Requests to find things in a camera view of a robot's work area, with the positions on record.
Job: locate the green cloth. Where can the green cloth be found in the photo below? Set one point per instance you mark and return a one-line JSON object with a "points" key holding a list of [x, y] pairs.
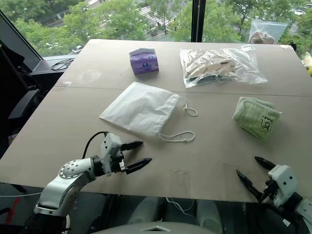
{"points": [[251, 117]]}

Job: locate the black box-shaped device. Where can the black box-shaped device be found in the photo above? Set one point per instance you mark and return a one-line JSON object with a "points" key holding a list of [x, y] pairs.
{"points": [[26, 102]]}

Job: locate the black window post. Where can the black window post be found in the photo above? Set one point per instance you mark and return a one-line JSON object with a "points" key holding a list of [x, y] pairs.
{"points": [[196, 19]]}

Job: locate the yellow object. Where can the yellow object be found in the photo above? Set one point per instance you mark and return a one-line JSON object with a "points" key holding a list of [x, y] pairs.
{"points": [[309, 70]]}

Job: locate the purple tissue pack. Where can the purple tissue pack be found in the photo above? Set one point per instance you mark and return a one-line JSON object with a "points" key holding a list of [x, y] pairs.
{"points": [[143, 62]]}

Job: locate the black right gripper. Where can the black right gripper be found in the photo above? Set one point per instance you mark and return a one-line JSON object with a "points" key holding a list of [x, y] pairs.
{"points": [[267, 193]]}

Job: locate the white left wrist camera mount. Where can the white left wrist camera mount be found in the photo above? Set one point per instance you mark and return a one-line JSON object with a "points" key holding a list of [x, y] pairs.
{"points": [[111, 146]]}

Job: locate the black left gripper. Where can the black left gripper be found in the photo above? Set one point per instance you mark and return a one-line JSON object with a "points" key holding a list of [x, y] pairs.
{"points": [[122, 165]]}

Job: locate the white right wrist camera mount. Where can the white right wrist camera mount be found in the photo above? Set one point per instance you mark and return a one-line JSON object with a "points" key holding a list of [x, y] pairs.
{"points": [[285, 178]]}

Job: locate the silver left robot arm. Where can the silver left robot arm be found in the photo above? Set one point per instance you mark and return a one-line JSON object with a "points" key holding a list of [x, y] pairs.
{"points": [[70, 170]]}

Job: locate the clear bag of wooden pieces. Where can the clear bag of wooden pieces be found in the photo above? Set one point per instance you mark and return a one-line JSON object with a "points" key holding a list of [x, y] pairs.
{"points": [[214, 65]]}

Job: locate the clear plastic bag with contents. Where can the clear plastic bag with contents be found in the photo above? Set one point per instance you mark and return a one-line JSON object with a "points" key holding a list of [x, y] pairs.
{"points": [[263, 36]]}

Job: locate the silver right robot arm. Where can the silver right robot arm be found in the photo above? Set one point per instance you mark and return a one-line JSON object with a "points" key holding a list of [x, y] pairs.
{"points": [[304, 207]]}

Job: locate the grey rounded shape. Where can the grey rounded shape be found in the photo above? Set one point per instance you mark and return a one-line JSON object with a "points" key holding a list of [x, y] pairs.
{"points": [[208, 214]]}

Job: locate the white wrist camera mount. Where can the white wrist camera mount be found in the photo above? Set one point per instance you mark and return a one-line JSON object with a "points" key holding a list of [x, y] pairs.
{"points": [[285, 178], [111, 146]]}

